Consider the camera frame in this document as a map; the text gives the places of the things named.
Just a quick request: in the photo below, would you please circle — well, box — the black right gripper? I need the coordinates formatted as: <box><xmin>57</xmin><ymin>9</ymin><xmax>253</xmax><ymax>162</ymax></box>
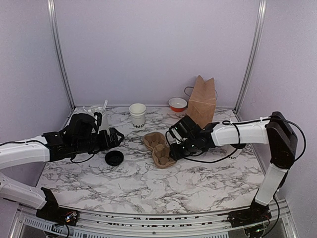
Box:
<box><xmin>169</xmin><ymin>137</ymin><xmax>198</xmax><ymax>161</ymax></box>

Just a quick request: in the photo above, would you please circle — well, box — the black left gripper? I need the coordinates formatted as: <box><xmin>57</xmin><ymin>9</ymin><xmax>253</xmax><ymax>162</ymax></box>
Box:
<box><xmin>73</xmin><ymin>127</ymin><xmax>124</xmax><ymax>155</ymax></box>

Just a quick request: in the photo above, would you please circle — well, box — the brown paper bag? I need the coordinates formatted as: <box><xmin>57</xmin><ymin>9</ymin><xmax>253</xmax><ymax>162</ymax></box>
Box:
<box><xmin>184</xmin><ymin>75</ymin><xmax>217</xmax><ymax>128</ymax></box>

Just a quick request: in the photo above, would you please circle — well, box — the brown cardboard cup carrier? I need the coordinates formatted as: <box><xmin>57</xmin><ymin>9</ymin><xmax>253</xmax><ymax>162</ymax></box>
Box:
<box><xmin>143</xmin><ymin>132</ymin><xmax>176</xmax><ymax>169</ymax></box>

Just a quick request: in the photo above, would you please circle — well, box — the white paper coffee cup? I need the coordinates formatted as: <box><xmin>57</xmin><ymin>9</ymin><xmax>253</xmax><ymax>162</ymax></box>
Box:
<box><xmin>227</xmin><ymin>145</ymin><xmax>243</xmax><ymax>159</ymax></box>

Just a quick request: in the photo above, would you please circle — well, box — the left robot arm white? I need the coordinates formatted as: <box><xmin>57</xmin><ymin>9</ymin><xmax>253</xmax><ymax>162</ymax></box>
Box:
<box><xmin>0</xmin><ymin>113</ymin><xmax>124</xmax><ymax>221</ymax></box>

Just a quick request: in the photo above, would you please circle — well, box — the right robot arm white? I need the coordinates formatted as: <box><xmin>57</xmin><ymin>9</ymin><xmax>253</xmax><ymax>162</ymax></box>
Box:
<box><xmin>166</xmin><ymin>112</ymin><xmax>298</xmax><ymax>222</ymax></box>

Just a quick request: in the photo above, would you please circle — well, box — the black lid stack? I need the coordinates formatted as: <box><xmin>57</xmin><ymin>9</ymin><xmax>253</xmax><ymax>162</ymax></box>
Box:
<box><xmin>105</xmin><ymin>150</ymin><xmax>124</xmax><ymax>167</ymax></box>

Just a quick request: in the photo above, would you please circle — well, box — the orange white bowl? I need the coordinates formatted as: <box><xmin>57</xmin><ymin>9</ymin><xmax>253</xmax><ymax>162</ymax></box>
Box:
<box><xmin>168</xmin><ymin>98</ymin><xmax>187</xmax><ymax>113</ymax></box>

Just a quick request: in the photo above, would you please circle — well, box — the white ribbed canister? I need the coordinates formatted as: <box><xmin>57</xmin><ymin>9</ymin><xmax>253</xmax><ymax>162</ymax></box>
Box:
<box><xmin>87</xmin><ymin>105</ymin><xmax>110</xmax><ymax>134</ymax></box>

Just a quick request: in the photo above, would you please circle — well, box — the white wrapped stir stick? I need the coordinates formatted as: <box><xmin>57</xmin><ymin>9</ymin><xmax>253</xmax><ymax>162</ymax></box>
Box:
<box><xmin>103</xmin><ymin>99</ymin><xmax>108</xmax><ymax>110</ymax></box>

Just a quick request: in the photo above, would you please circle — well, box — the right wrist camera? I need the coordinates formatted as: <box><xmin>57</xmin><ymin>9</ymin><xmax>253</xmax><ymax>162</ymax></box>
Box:
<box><xmin>168</xmin><ymin>126</ymin><xmax>183</xmax><ymax>144</ymax></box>

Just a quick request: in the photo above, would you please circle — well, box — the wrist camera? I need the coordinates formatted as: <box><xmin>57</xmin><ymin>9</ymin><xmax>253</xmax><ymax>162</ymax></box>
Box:
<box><xmin>94</xmin><ymin>112</ymin><xmax>103</xmax><ymax>132</ymax></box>
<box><xmin>168</xmin><ymin>126</ymin><xmax>183</xmax><ymax>144</ymax></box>

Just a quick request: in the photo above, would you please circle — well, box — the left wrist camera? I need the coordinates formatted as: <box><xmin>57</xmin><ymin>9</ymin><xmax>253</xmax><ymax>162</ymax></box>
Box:
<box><xmin>94</xmin><ymin>112</ymin><xmax>103</xmax><ymax>132</ymax></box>

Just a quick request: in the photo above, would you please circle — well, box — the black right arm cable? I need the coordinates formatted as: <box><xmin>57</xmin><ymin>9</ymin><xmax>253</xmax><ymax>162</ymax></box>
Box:
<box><xmin>164</xmin><ymin>119</ymin><xmax>307</xmax><ymax>164</ymax></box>

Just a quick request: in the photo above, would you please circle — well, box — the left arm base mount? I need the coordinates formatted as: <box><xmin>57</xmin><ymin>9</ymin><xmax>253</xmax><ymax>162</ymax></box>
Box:
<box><xmin>36</xmin><ymin>187</ymin><xmax>79</xmax><ymax>226</ymax></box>

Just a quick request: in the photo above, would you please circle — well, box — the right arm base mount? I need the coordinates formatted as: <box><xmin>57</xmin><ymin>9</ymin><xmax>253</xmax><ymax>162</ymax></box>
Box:
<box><xmin>227</xmin><ymin>198</ymin><xmax>272</xmax><ymax>228</ymax></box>

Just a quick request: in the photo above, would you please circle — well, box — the aluminium frame post right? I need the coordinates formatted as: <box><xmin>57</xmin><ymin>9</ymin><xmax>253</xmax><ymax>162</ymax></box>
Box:
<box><xmin>234</xmin><ymin>0</ymin><xmax>267</xmax><ymax>113</ymax></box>

